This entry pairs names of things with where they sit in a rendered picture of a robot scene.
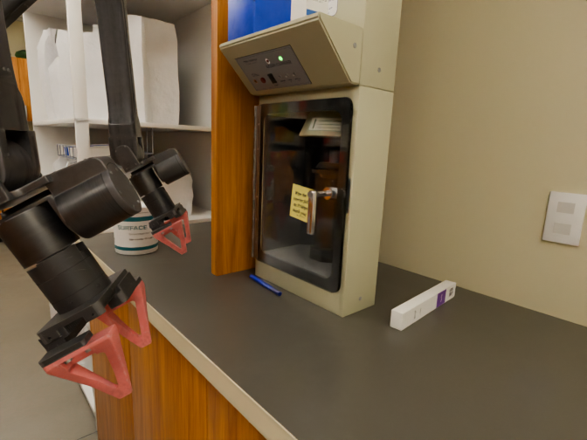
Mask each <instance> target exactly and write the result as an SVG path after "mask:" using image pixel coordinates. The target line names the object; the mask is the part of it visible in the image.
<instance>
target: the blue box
mask: <svg viewBox="0 0 587 440"><path fill-rule="evenodd" d="M291 2H292V0H228V41H231V40H233V39H236V38H241V37H243V36H246V35H249V34H252V33H254V32H258V31H263V30H265V29H268V28H271V27H274V26H276V25H279V24H284V23H286V22H289V21H291Z"/></svg>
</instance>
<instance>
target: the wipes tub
mask: <svg viewBox="0 0 587 440"><path fill-rule="evenodd" d="M141 204H142V211H141V212H139V213H137V214H135V215H133V216H132V217H130V218H128V219H126V220H124V221H122V222H120V223H118V224H116V225H115V226H114V247H115V251H116V252H117V253H119V254H122V255H142V254H148V253H151V252H154V251H156V250H157V249H158V240H157V239H155V238H154V237H153V236H152V234H151V232H152V230H151V229H150V227H149V223H148V222H149V221H150V220H152V219H153V217H152V215H151V214H150V212H149V211H148V208H147V207H146V205H145V204H144V202H141Z"/></svg>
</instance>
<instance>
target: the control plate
mask: <svg viewBox="0 0 587 440"><path fill-rule="evenodd" d="M279 56H281V57H282V58H283V60H282V61H281V60H279ZM266 59H269V61H270V63H269V64H268V63H267V62H266ZM235 60H236V62H237V63H238V65H239V67H240V68H241V69H242V71H243V72H244V74H245V76H246V77H247V78H248V79H249V81H250V82H251V84H252V86H253V87H254V89H255V90H256V91H261V90H267V89H274V88H281V87H288V86H301V85H307V84H312V82H311V81H310V79H309V77H308V76H307V74H306V72H305V70H304V68H303V67H302V65H301V63H300V61H299V60H298V58H297V56H296V54H295V53H294V50H293V48H292V47H291V45H285V46H282V47H279V48H275V49H272V50H268V51H264V52H258V53H254V54H252V55H248V56H244V57H241V58H235ZM293 72H296V74H297V75H296V76H293ZM269 73H271V74H272V75H273V76H274V78H275V79H276V81H277V83H274V84H273V83H272V81H271V80H270V79H269V77H268V76H267V74H269ZM286 73H287V74H288V75H289V77H286V75H285V74H286ZM278 75H280V76H281V77H282V78H281V79H279V78H278V77H279V76H278ZM260 78H264V79H265V80H266V83H262V82H261V80H260ZM254 79H256V80H257V81H258V83H255V82H254Z"/></svg>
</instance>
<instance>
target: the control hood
mask: <svg viewBox="0 0 587 440"><path fill-rule="evenodd" d="M362 41H363V29H362V27H360V26H357V25H355V24H351V23H349V22H346V21H343V20H341V19H339V18H336V17H332V16H330V15H328V14H325V13H322V12H320V11H319V12H316V13H313V14H310V15H307V16H305V17H300V18H297V19H295V20H292V21H289V22H286V23H284V24H279V25H276V26H274V27H271V28H268V29H265V30H263V31H258V32H254V33H252V34H249V35H246V36H243V37H241V38H236V39H233V40H231V41H228V42H225V43H222V44H220V46H219V47H220V51H221V52H222V53H223V54H224V56H225V57H226V59H227V60H228V62H229V63H230V64H231V66H232V68H233V69H234V71H235V72H236V74H237V75H238V76H239V77H240V79H241V80H242V82H243V83H244V85H245V86H246V88H247V89H248V91H249V92H250V94H252V95H255V96H264V95H272V94H279V93H294V92H302V91H310V90H318V89H326V88H334V87H342V86H356V85H357V84H359V77H360V64H361V53H362ZM285 45H291V47H292V48H293V51H294V53H295V54H296V56H297V58H298V60H299V61H300V63H301V65H302V67H303V68H304V70H305V72H306V74H307V76H308V77H309V79H310V81H311V82H312V84H307V85H301V86H288V87H281V88H274V89H267V90H261V91H256V90H255V89H254V87H253V86H252V84H251V82H250V81H249V79H248V78H247V77H246V76H245V74H244V72H243V71H242V69H241V68H240V67H239V65H238V63H237V62H236V60H235V58H241V57H244V56H248V55H252V54H254V53H258V52H264V51H268V50H272V49H275V48H279V47H282V46H285Z"/></svg>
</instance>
